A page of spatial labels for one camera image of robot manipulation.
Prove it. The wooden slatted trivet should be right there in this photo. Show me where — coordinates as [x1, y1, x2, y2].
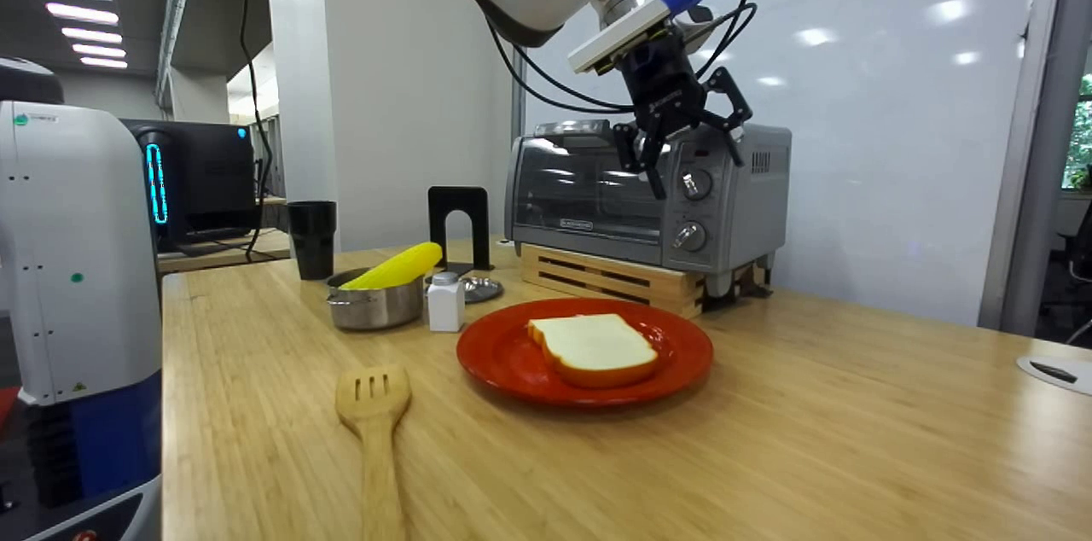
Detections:
[519, 243, 774, 319]

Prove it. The window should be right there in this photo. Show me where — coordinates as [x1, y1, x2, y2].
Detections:
[1061, 70, 1092, 192]

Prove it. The yellow toy corn cob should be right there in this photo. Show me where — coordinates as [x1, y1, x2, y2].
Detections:
[339, 241, 444, 292]

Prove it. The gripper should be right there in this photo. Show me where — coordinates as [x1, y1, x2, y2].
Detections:
[611, 32, 755, 201]

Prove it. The grey desk cable grommet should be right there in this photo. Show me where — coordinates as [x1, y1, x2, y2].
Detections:
[1015, 353, 1092, 397]

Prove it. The whiteboard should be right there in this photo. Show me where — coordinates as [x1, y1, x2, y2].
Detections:
[515, 0, 1052, 329]

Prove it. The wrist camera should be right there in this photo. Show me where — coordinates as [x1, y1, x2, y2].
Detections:
[567, 0, 672, 75]

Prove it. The black computer tower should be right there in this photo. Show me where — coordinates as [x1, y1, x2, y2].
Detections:
[119, 118, 259, 257]

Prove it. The silver toaster oven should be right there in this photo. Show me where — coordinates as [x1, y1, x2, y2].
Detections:
[503, 120, 793, 300]

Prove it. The wooden side desk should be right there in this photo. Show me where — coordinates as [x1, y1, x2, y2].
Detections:
[157, 228, 294, 275]

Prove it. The black plastic cup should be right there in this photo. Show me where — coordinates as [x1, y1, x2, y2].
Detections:
[286, 200, 340, 282]

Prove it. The small steel pot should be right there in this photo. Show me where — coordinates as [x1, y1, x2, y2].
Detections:
[325, 267, 427, 332]

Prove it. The red plate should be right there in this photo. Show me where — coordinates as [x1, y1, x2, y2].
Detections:
[456, 297, 715, 410]

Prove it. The black metal bookend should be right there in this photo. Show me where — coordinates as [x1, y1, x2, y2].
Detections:
[427, 185, 495, 276]

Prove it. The toaster oven glass door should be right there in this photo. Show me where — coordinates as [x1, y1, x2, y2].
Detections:
[508, 135, 671, 265]

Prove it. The wooden slotted spatula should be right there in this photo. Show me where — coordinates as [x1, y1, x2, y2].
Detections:
[334, 364, 413, 541]

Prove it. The toy bread slice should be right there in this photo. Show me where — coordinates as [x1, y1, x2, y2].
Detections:
[526, 313, 660, 390]

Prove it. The white salt shaker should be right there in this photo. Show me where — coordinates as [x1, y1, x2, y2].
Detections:
[426, 270, 468, 334]

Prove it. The steel pot lid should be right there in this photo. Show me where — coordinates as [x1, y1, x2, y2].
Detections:
[424, 274, 505, 305]

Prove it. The office chair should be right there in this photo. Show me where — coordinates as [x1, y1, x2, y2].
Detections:
[1056, 198, 1092, 294]

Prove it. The black cable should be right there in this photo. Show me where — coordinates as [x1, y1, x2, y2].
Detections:
[237, 0, 275, 263]

